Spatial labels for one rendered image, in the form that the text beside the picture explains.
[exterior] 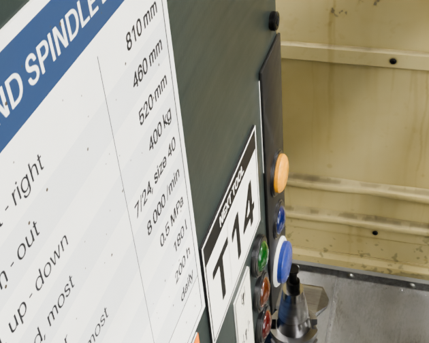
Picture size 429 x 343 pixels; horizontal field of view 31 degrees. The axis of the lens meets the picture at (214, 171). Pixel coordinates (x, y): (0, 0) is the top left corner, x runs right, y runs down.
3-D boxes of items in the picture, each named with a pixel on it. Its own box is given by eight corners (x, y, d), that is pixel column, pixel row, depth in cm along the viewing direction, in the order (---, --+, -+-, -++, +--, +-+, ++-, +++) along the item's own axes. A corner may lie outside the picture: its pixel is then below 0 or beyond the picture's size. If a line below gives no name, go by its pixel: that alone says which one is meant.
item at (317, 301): (331, 290, 105) (331, 286, 104) (324, 320, 101) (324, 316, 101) (281, 282, 107) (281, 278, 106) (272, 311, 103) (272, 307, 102)
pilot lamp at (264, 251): (269, 256, 48) (269, 231, 47) (261, 282, 47) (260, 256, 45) (261, 255, 48) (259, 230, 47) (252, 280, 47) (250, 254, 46)
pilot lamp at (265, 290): (272, 291, 50) (270, 267, 49) (263, 316, 49) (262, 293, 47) (263, 289, 51) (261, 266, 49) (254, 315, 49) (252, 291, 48)
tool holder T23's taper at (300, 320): (276, 310, 101) (274, 275, 97) (310, 310, 100) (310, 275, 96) (276, 337, 97) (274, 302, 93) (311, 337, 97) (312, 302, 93)
